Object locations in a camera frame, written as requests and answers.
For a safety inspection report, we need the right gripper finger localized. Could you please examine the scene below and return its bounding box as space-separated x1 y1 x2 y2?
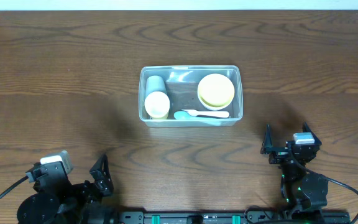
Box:
302 122 322 146
260 124 273 154

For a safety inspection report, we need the black mounting rail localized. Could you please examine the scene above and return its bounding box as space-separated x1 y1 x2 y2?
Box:
118 207 351 224

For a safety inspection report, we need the grey paper cup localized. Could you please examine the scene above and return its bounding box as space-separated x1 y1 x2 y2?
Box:
145 75 167 96

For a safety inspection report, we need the yellow plastic bowl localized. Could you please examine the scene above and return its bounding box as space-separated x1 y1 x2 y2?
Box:
197 73 235 108

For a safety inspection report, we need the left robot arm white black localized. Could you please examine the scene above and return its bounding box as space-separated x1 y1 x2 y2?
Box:
17 151 119 224

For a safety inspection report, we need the mint green plastic spoon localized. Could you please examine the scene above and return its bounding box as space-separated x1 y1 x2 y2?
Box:
173 111 221 126

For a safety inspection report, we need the clear plastic container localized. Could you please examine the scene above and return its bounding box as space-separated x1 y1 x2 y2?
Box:
139 65 244 128

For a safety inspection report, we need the white plastic fork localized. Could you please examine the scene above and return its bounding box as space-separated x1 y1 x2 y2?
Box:
184 110 230 118

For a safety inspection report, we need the white plastic bowl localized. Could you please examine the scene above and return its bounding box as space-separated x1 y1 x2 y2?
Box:
201 101 231 111

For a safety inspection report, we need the yellow paper cup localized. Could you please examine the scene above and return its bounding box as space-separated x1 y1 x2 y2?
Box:
149 113 168 119

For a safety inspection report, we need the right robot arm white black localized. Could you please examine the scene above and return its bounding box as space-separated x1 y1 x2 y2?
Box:
260 123 328 223

